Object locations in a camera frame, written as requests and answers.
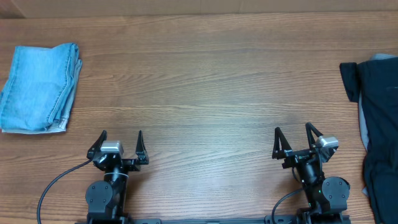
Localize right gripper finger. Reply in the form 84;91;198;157
305;122;323;148
272;127;292;159

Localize folded light blue jeans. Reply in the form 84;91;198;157
1;43;83;134

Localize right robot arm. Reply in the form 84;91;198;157
266;123;351;224

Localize dark green shorts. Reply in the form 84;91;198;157
340;58;397;224

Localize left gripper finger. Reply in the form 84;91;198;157
136;130;149;164
86;130;107;159

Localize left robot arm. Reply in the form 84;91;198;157
85;130;149;223

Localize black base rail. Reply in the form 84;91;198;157
76;215;351;224

